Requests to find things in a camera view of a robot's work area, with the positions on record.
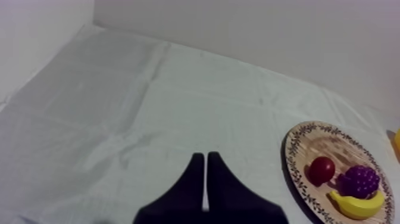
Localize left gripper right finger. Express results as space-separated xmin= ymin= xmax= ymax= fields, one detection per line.
xmin=204 ymin=151 xmax=290 ymax=224

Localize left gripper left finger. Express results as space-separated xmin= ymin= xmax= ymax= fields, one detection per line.
xmin=132 ymin=153 xmax=205 ymax=224

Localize round wooden board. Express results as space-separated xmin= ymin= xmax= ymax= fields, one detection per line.
xmin=283 ymin=120 xmax=396 ymax=224

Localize small red fruit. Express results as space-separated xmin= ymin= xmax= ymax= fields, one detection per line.
xmin=308 ymin=156 xmax=336 ymax=185

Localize yellow toy banana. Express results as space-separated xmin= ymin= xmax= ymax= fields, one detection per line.
xmin=330 ymin=189 xmax=385 ymax=220

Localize purple toy grapes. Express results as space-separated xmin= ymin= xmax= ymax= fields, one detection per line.
xmin=337 ymin=165 xmax=381 ymax=200

